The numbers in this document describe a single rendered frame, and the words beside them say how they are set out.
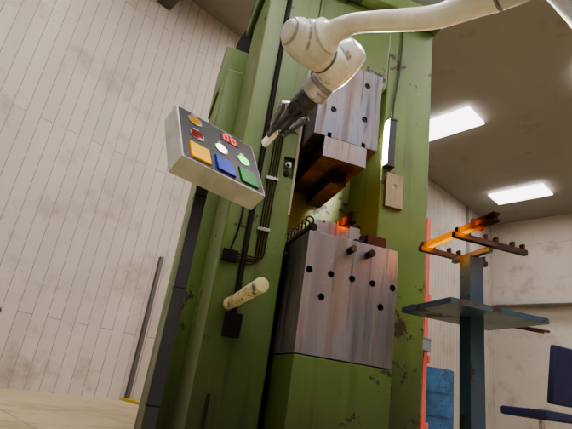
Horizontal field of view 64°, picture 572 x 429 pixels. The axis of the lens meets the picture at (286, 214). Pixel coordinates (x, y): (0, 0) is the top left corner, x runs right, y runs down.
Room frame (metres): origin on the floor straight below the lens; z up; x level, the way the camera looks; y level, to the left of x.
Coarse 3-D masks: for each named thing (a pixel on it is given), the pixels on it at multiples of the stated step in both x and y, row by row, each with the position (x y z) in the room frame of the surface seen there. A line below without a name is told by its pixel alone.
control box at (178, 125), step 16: (176, 112) 1.32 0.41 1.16; (176, 128) 1.30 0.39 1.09; (192, 128) 1.34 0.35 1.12; (208, 128) 1.40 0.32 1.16; (176, 144) 1.27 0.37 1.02; (208, 144) 1.35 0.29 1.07; (224, 144) 1.43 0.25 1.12; (240, 144) 1.51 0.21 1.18; (176, 160) 1.25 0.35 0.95; (192, 160) 1.26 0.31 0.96; (240, 160) 1.44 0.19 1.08; (192, 176) 1.32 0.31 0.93; (208, 176) 1.33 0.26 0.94; (224, 176) 1.34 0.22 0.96; (256, 176) 1.47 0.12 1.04; (224, 192) 1.40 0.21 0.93; (240, 192) 1.41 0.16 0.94; (256, 192) 1.43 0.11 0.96
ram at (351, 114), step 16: (352, 80) 1.69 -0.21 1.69; (368, 80) 1.71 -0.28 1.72; (336, 96) 1.67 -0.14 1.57; (352, 96) 1.69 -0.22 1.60; (368, 96) 1.71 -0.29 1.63; (320, 112) 1.66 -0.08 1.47; (336, 112) 1.68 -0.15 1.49; (352, 112) 1.70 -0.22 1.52; (368, 112) 1.72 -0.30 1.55; (304, 128) 1.80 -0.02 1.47; (320, 128) 1.66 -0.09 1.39; (336, 128) 1.68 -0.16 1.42; (352, 128) 1.70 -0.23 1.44; (368, 128) 1.72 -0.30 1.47; (304, 144) 1.76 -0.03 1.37; (352, 144) 1.70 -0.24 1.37; (368, 144) 1.72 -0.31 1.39
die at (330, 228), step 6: (312, 222) 1.68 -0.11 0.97; (318, 222) 1.67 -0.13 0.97; (324, 222) 1.68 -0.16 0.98; (330, 222) 1.68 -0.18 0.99; (336, 222) 1.70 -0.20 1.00; (318, 228) 1.67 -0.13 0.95; (324, 228) 1.68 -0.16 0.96; (330, 228) 1.68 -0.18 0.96; (336, 228) 1.69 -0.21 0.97; (342, 228) 1.70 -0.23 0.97; (348, 228) 1.70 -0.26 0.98; (354, 228) 1.71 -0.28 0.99; (330, 234) 1.68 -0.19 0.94; (336, 234) 1.69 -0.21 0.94; (342, 234) 1.70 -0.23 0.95; (348, 234) 1.71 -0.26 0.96; (354, 234) 1.71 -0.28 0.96
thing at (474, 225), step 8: (488, 216) 1.38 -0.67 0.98; (496, 216) 1.35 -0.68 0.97; (472, 224) 1.43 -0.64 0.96; (480, 224) 1.40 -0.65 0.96; (488, 224) 1.39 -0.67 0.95; (448, 232) 1.58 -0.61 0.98; (464, 232) 1.50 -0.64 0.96; (432, 240) 1.67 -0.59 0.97; (440, 240) 1.62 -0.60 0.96; (448, 240) 1.60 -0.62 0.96
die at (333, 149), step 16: (320, 144) 1.71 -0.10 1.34; (336, 144) 1.68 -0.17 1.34; (304, 160) 1.90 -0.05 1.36; (320, 160) 1.71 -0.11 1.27; (336, 160) 1.69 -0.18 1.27; (352, 160) 1.70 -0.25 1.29; (304, 176) 1.89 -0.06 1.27; (320, 176) 1.86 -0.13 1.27; (352, 176) 1.82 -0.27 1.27; (304, 192) 2.07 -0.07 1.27
